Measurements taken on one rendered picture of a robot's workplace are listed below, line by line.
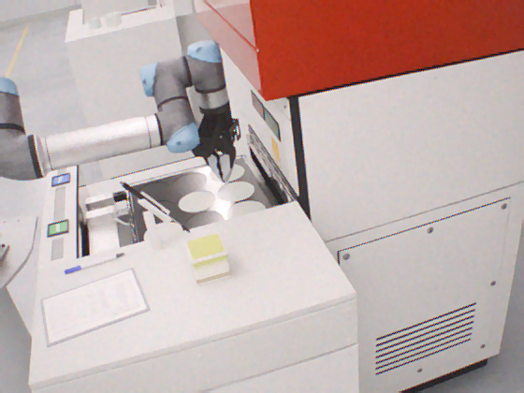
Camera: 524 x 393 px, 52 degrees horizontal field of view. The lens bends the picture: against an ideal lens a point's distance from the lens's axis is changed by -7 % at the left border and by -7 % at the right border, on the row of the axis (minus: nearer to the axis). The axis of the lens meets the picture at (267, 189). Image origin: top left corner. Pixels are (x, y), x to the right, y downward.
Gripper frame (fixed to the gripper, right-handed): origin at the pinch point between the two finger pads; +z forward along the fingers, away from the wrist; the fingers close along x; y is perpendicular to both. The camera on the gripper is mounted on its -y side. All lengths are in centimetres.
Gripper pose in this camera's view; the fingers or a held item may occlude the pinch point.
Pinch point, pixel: (223, 179)
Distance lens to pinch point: 144.1
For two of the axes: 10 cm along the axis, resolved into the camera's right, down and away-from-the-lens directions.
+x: -9.4, -0.8, 3.4
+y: 3.3, -5.3, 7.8
